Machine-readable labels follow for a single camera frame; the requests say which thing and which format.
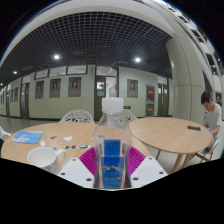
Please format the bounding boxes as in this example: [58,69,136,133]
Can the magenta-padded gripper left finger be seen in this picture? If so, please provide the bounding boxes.
[57,146,100,189]

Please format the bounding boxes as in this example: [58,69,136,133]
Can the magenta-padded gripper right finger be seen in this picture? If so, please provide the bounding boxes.
[123,145,169,189]

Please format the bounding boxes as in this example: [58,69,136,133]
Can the clear plastic water bottle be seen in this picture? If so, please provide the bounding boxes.
[92,97,132,190]

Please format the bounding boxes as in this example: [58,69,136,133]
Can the white mug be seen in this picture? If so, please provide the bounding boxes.
[26,146,68,175]

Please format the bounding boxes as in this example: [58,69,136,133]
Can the round wooden table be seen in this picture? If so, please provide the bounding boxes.
[128,116,214,174]

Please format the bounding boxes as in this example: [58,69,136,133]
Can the blue and white paper sheet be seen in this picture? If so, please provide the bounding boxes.
[11,130,44,145]

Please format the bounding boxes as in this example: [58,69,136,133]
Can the dark green door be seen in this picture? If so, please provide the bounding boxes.
[94,75,119,121]

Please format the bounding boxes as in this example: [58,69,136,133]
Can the white chair with wooden legs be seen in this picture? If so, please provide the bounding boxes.
[194,129,224,164]

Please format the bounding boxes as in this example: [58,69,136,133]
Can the person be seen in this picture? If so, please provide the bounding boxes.
[199,90,224,154]

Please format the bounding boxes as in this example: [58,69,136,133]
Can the round ceiling lights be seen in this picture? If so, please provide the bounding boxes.
[12,54,143,75]

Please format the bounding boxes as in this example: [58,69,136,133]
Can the framed wall portraits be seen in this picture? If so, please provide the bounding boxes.
[0,77,156,103]

